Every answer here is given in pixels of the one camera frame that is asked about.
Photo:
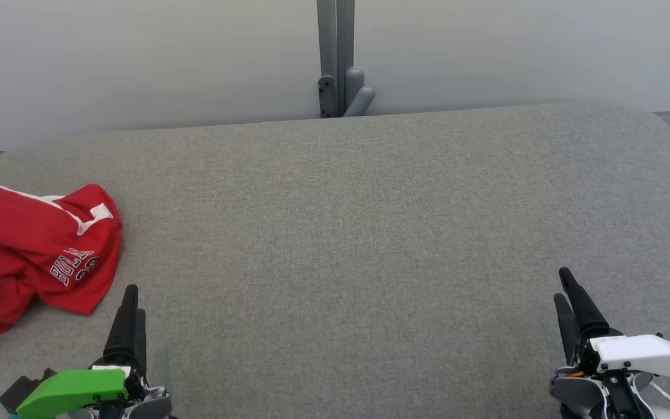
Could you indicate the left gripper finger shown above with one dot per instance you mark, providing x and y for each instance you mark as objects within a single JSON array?
[
  {"x": 123, "y": 337},
  {"x": 141, "y": 343}
]

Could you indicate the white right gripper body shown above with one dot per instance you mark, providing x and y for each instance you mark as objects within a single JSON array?
[{"x": 643, "y": 355}]

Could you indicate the grey cylindrical tube fitting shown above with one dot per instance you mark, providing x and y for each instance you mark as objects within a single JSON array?
[{"x": 358, "y": 96}]

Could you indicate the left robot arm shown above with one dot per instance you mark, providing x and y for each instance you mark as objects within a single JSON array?
[{"x": 157, "y": 405}]

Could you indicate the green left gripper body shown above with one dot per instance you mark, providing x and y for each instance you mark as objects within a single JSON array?
[{"x": 73, "y": 390}]

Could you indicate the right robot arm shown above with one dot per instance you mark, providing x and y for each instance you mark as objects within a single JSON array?
[{"x": 579, "y": 396}]

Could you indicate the grey fabric sofa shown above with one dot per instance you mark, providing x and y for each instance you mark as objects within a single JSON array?
[{"x": 341, "y": 233}]

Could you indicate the red shorts white stripe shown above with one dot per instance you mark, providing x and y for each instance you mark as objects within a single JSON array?
[{"x": 21, "y": 221}]

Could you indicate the dark grey post bracket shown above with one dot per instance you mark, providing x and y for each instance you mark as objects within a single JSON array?
[{"x": 327, "y": 98}]

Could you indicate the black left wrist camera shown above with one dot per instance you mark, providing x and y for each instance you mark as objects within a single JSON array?
[{"x": 18, "y": 391}]

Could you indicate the grey metal post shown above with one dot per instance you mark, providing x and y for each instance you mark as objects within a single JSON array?
[{"x": 344, "y": 35}]

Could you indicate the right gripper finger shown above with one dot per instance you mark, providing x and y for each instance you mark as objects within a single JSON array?
[
  {"x": 585, "y": 314},
  {"x": 569, "y": 334}
]

